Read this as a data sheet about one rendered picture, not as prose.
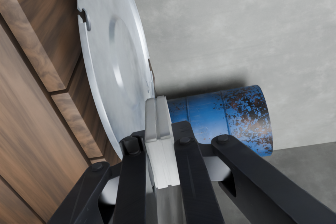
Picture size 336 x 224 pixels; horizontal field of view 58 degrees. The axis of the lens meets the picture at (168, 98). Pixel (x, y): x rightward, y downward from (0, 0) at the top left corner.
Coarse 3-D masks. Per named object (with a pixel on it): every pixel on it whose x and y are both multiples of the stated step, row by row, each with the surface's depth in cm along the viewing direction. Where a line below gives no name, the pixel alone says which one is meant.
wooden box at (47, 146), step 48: (0, 0) 22; (48, 0) 26; (0, 48) 24; (48, 48) 25; (0, 96) 27; (48, 96) 28; (0, 144) 32; (48, 144) 32; (96, 144) 32; (0, 192) 37; (48, 192) 37
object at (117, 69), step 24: (96, 0) 34; (120, 0) 45; (96, 24) 32; (120, 24) 40; (96, 48) 31; (120, 48) 38; (144, 48) 55; (96, 72) 30; (120, 72) 36; (144, 72) 54; (96, 96) 28; (120, 96) 36; (144, 96) 50; (120, 120) 35; (144, 120) 47
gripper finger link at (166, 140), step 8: (160, 96) 22; (160, 104) 20; (160, 112) 19; (168, 112) 19; (160, 120) 18; (168, 120) 18; (160, 128) 17; (168, 128) 16; (160, 136) 16; (168, 136) 16; (160, 144) 16; (168, 144) 16; (168, 152) 16; (168, 160) 16; (168, 168) 16; (176, 168) 16; (168, 176) 16; (176, 176) 16; (176, 184) 17
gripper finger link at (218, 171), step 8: (176, 128) 18; (184, 128) 18; (176, 136) 17; (184, 136) 17; (192, 136) 17; (200, 144) 16; (208, 144) 15; (208, 152) 15; (208, 160) 14; (216, 160) 14; (208, 168) 15; (216, 168) 15; (224, 168) 14; (216, 176) 15; (224, 176) 15; (232, 176) 15
